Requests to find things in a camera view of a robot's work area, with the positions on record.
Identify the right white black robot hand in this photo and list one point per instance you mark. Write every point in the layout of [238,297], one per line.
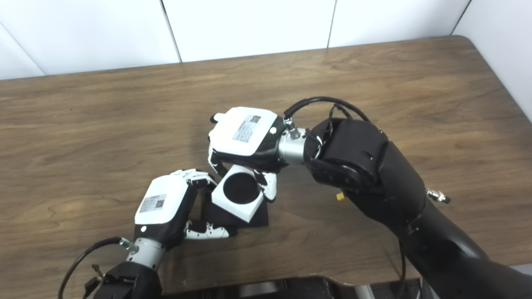
[245,133]

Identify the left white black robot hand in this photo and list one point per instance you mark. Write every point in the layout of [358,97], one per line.
[164,203]

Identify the black peg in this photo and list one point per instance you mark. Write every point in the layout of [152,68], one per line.
[241,187]

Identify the white square piece with hole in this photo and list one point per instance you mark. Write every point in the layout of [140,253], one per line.
[232,205]

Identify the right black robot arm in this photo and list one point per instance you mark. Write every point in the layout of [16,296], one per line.
[365,166]

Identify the black robot torso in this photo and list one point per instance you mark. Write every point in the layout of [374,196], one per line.
[307,288]

